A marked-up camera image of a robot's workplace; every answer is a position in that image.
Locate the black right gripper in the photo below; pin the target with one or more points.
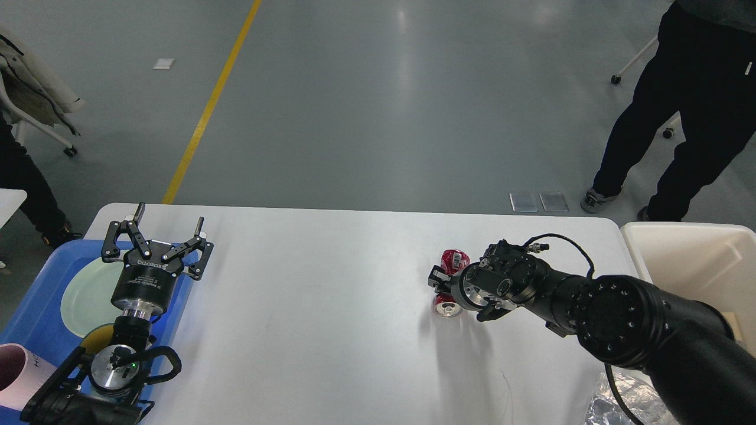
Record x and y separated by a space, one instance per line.
459 285

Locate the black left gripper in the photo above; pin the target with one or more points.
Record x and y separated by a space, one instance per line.
146 277

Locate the red shiny wrapper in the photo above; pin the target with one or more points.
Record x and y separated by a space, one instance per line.
444 304

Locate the light green plate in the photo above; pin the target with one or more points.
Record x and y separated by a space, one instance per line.
86 303

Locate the teal mug yellow inside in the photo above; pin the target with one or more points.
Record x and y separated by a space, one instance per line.
101 356

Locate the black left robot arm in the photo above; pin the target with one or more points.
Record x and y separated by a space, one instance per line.
69 397

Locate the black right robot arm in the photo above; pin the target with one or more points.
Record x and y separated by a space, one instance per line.
686 347

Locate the blue plastic tray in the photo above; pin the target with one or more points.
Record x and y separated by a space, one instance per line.
37 324

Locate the white side table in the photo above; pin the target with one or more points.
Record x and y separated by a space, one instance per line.
11 200

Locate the person in black left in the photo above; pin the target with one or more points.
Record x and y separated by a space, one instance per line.
19 172

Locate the person in black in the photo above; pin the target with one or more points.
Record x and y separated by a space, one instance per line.
703 69
19 172

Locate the pink ribbed mug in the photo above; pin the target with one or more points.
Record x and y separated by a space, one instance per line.
22 375

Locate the small foil wrapper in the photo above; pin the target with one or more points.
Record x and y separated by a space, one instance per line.
637 393

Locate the white office chair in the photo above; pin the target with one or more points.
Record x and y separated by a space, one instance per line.
670 127

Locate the beige plastic bin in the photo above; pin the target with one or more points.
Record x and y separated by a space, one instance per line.
710 263

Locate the brown paper bag in bin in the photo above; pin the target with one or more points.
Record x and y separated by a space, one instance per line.
740 336

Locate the person in black right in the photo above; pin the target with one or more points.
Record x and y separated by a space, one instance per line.
703 69

